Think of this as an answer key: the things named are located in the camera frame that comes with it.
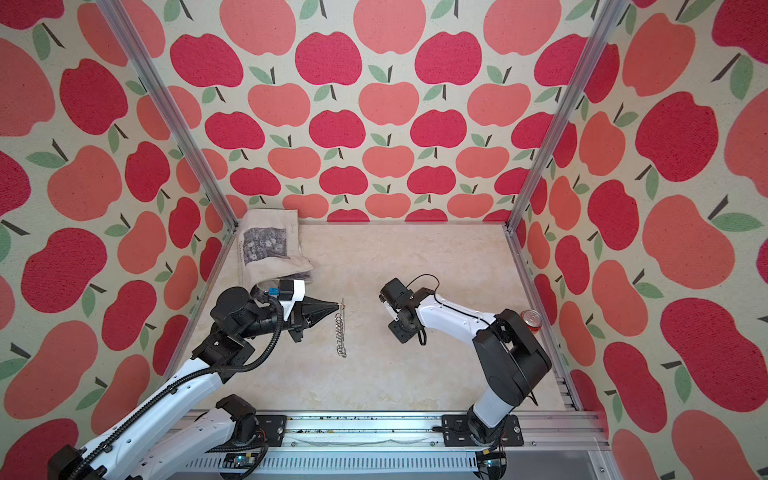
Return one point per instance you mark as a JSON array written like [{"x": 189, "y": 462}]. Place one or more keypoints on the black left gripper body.
[{"x": 296, "y": 325}]

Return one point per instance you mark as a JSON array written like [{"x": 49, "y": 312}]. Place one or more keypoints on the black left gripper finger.
[
  {"x": 310, "y": 304},
  {"x": 313, "y": 318}
]

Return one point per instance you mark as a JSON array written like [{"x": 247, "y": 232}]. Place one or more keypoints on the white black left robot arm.
[{"x": 247, "y": 327}]

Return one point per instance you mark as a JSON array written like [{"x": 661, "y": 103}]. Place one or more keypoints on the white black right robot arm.
[{"x": 512, "y": 360}]

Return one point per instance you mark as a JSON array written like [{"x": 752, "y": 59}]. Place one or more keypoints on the aluminium frame post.
[
  {"x": 130, "y": 41},
  {"x": 603, "y": 29}
]

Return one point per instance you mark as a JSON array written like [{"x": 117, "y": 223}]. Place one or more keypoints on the right rear aluminium frame post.
[{"x": 603, "y": 29}]

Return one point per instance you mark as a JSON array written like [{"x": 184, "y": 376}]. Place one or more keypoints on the left rear aluminium frame post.
[{"x": 130, "y": 41}]

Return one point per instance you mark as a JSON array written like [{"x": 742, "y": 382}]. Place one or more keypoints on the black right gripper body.
[{"x": 399, "y": 331}]

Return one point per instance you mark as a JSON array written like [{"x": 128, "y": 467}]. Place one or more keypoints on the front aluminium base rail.
[{"x": 412, "y": 445}]

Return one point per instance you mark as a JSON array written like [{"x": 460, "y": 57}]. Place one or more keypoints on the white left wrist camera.
[{"x": 288, "y": 292}]

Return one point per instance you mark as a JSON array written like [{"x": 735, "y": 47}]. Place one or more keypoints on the cream printed canvas tote bag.
[{"x": 269, "y": 249}]

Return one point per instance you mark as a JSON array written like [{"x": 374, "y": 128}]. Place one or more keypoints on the red soda can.
[{"x": 533, "y": 319}]

